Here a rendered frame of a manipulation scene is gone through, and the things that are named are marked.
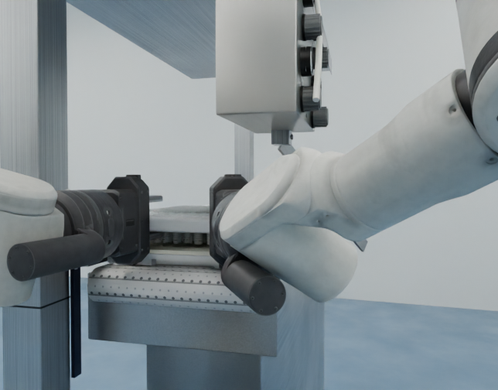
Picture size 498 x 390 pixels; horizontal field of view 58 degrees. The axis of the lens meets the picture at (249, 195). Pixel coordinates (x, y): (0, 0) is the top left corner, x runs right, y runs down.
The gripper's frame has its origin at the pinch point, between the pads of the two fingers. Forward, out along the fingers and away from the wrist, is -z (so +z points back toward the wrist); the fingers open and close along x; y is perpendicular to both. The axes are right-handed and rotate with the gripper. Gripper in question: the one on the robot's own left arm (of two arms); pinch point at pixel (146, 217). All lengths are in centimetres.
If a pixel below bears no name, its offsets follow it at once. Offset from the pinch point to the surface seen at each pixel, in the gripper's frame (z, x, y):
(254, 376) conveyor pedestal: -9.7, 25.6, 13.3
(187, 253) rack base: -1.0, 5.1, 6.3
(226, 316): 0.3, 13.2, 13.2
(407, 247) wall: -322, 48, 21
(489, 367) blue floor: -206, 92, 67
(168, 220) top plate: -0.6, 0.4, 3.5
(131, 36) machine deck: -18.0, -33.5, -15.6
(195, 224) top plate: -1.2, 0.9, 7.5
